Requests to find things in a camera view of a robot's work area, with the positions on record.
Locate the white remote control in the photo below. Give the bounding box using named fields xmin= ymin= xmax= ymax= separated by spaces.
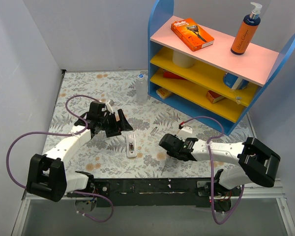
xmin=126 ymin=134 xmax=137 ymax=158

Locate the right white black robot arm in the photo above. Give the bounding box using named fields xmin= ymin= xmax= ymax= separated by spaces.
xmin=159 ymin=134 xmax=281 ymax=196

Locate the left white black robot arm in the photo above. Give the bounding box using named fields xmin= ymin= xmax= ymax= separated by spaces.
xmin=26 ymin=101 xmax=133 ymax=202

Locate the floral patterned table mat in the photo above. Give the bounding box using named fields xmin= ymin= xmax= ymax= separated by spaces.
xmin=35 ymin=70 xmax=265 ymax=179

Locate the clear plastic water bottle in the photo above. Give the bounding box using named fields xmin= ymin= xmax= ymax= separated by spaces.
xmin=135 ymin=74 xmax=148 ymax=104

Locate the white orange small box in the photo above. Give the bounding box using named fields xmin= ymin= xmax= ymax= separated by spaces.
xmin=156 ymin=88 xmax=173 ymax=99

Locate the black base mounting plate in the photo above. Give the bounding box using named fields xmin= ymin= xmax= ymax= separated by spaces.
xmin=66 ymin=177 xmax=243 ymax=209

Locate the red flat box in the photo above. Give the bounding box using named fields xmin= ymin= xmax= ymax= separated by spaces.
xmin=163 ymin=70 xmax=185 ymax=80

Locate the blue shelf with coloured boards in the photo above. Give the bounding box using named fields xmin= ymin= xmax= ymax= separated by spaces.
xmin=148 ymin=0 xmax=295 ymax=135

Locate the white paper roll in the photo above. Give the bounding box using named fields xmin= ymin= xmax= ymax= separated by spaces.
xmin=172 ymin=51 xmax=195 ymax=68

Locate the orange razor box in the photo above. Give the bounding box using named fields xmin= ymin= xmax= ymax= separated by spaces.
xmin=171 ymin=18 xmax=214 ymax=52

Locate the orange pump lotion bottle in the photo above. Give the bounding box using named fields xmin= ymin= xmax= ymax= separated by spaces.
xmin=231 ymin=2 xmax=263 ymax=55

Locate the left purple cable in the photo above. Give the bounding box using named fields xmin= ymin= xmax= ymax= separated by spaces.
xmin=6 ymin=95 xmax=115 ymax=223

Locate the purple cable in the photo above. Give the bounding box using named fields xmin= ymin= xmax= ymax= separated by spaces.
xmin=6 ymin=95 xmax=115 ymax=223
xmin=179 ymin=116 xmax=245 ymax=225

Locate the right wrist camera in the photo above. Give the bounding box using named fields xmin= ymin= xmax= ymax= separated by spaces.
xmin=177 ymin=125 xmax=193 ymax=136

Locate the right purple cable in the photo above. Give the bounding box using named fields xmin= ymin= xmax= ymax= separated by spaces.
xmin=179 ymin=116 xmax=245 ymax=225

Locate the aluminium frame rail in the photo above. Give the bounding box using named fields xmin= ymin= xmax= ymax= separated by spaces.
xmin=12 ymin=181 xmax=295 ymax=236

